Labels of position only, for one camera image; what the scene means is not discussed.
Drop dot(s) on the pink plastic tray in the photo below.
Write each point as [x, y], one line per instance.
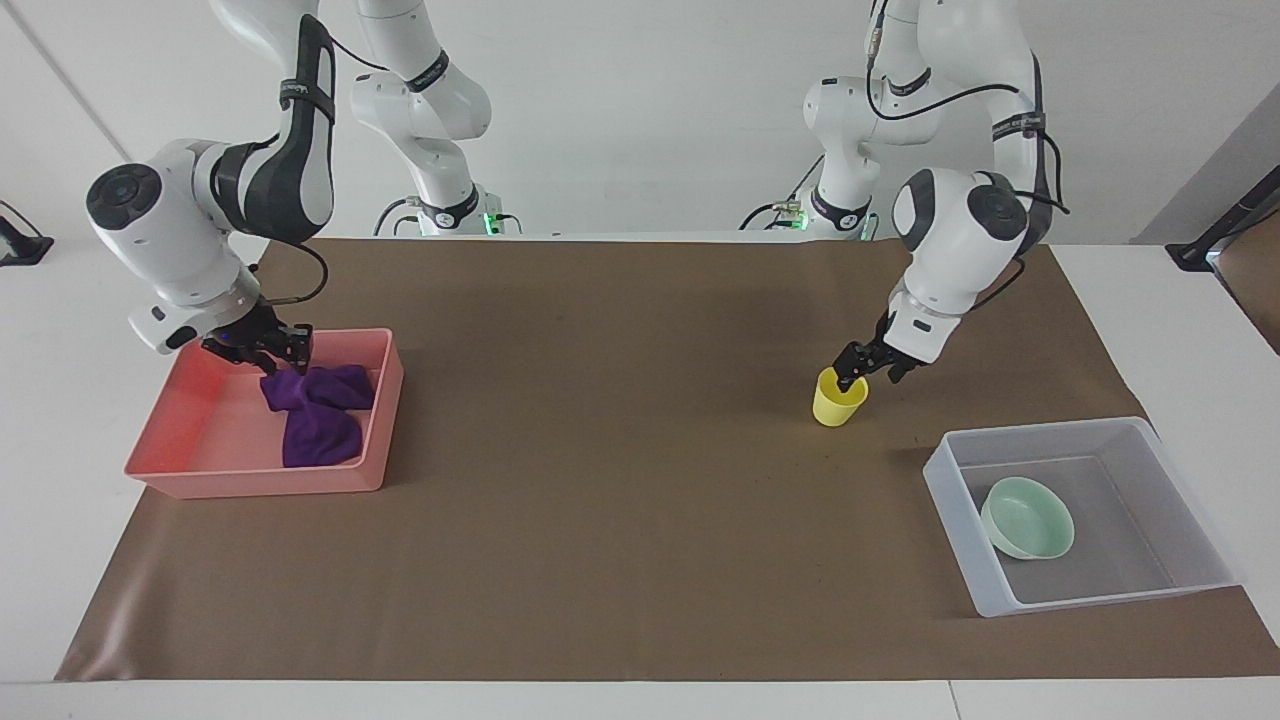
[200, 440]

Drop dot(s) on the pale green bowl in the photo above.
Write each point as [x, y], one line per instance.
[1030, 520]

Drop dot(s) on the yellow plastic cup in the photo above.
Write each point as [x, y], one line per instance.
[836, 408]

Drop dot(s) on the purple cloth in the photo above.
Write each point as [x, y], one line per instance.
[320, 430]

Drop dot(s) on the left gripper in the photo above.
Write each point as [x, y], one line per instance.
[885, 358]

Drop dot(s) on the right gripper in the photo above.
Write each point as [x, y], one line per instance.
[240, 335]

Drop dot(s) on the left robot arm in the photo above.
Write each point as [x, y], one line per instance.
[960, 240]

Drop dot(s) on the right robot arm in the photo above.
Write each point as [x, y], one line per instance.
[170, 230]

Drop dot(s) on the black stand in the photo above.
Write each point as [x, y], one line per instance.
[1200, 250]
[20, 248]

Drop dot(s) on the translucent white plastic box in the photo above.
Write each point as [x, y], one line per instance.
[962, 540]

